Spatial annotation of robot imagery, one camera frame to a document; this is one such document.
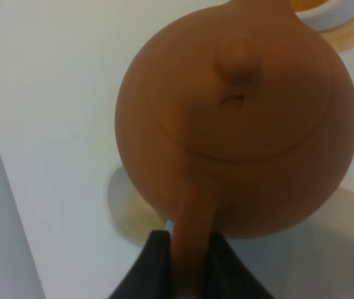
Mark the beige round teapot saucer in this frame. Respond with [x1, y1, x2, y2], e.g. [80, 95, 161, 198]
[104, 166, 354, 244]

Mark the far white teacup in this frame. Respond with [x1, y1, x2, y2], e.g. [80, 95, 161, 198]
[291, 0, 354, 32]

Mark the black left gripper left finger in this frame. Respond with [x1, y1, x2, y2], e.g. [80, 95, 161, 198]
[109, 230, 172, 299]

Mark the brown clay teapot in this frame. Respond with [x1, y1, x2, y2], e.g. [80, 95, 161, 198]
[114, 1, 354, 298]

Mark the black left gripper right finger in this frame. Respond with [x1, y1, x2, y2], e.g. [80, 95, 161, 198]
[206, 233, 273, 299]

